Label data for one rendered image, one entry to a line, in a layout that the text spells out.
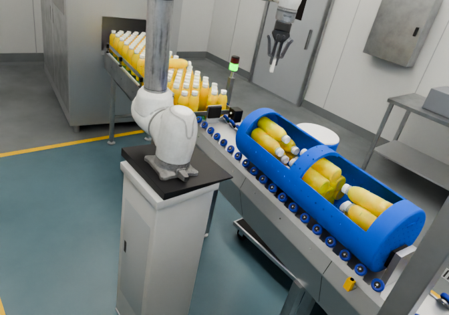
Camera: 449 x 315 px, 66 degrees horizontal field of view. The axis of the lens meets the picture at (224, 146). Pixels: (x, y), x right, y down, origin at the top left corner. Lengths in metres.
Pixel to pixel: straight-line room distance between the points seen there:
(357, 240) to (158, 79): 0.99
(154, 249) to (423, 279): 1.02
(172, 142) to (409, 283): 0.92
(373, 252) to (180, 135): 0.81
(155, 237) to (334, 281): 0.74
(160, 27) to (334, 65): 4.27
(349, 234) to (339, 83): 4.23
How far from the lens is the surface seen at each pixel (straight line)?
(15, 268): 2.57
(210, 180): 1.51
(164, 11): 1.42
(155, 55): 1.45
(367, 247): 1.33
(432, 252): 0.95
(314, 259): 1.54
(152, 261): 1.62
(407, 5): 4.84
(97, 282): 2.41
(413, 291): 1.02
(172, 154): 1.42
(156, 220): 1.45
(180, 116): 1.38
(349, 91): 5.37
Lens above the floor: 1.85
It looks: 28 degrees down
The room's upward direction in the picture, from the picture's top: 12 degrees clockwise
